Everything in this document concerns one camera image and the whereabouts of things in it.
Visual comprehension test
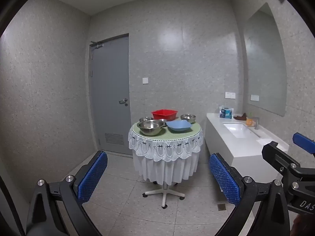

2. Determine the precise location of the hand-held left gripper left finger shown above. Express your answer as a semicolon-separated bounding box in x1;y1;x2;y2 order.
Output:
25;150;109;236

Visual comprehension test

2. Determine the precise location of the large steel bowl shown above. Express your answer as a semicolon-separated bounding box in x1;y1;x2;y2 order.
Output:
137;120;165;136

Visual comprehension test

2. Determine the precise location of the grey door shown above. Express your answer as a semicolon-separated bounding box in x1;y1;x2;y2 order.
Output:
89;33;133;156

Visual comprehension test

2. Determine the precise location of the white vanity counter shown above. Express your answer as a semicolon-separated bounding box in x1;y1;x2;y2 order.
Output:
205;113;289;177

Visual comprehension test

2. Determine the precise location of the blue tissue pack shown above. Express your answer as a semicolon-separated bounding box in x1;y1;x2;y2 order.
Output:
219;106;233;119

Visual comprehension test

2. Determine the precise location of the white table skirt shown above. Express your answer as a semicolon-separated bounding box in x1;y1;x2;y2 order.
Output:
133;150;199;185

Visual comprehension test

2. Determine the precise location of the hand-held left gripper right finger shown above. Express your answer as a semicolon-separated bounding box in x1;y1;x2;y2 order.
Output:
204;152;291;236

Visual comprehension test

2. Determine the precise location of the white sink basin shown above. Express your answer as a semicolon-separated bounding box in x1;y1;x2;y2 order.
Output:
223;123;261;138

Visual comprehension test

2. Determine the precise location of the green lace-trimmed tablecloth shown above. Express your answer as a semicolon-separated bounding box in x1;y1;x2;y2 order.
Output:
128;121;204;163

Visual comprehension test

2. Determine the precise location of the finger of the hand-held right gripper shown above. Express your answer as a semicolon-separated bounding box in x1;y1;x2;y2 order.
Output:
292;132;315;155
261;141;302;180

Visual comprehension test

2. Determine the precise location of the white swivel table base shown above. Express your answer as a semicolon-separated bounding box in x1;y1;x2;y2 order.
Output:
142;181;185;208

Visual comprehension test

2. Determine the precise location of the wall mirror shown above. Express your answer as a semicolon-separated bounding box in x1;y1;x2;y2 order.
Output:
242;2;287;117

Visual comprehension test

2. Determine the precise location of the red plastic basin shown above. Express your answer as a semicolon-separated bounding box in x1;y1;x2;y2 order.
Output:
151;109;179;121

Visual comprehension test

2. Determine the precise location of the medium steel bowl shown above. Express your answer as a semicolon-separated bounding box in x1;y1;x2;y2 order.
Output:
180;114;196;124

